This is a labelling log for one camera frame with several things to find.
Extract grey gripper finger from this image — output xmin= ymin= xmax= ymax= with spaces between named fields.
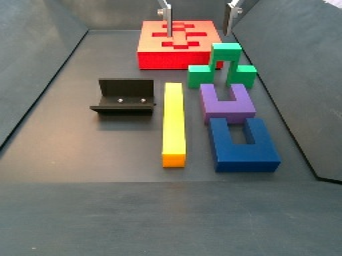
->
xmin=223 ymin=0 xmax=243 ymax=35
xmin=158 ymin=0 xmax=173 ymax=37

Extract purple U block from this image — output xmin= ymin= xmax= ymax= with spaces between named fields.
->
xmin=199 ymin=84 xmax=257 ymax=124

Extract red board with slots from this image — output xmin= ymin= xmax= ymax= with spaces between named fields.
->
xmin=137 ymin=20 xmax=222 ymax=70

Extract black angle fixture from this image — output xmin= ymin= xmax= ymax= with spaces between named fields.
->
xmin=90 ymin=78 xmax=155 ymax=115

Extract green arch block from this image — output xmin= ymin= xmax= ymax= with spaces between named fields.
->
xmin=187 ymin=43 xmax=258 ymax=89

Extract yellow long bar block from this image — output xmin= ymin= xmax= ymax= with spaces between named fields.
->
xmin=162 ymin=83 xmax=186 ymax=168

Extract blue U block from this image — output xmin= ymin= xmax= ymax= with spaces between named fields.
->
xmin=209 ymin=118 xmax=281 ymax=172

